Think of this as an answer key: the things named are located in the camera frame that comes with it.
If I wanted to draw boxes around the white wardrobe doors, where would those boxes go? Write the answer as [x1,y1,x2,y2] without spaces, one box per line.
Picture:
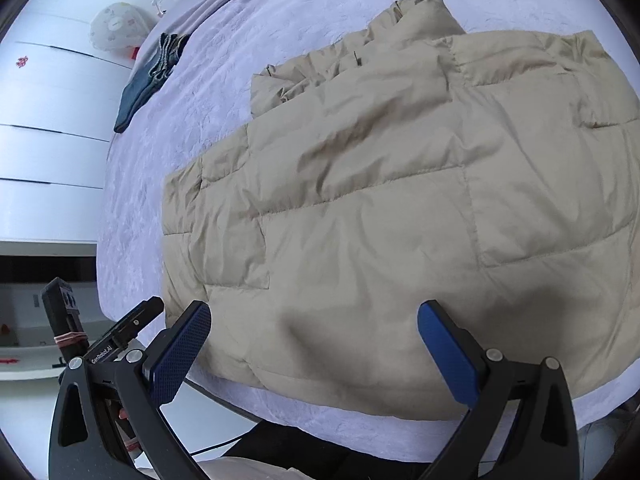
[1,10,132,244]

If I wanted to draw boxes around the beige puffer jacket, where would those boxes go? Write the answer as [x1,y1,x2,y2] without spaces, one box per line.
[162,0,639,420]

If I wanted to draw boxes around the folded blue jeans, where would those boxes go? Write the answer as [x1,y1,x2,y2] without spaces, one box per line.
[114,32,190,133]

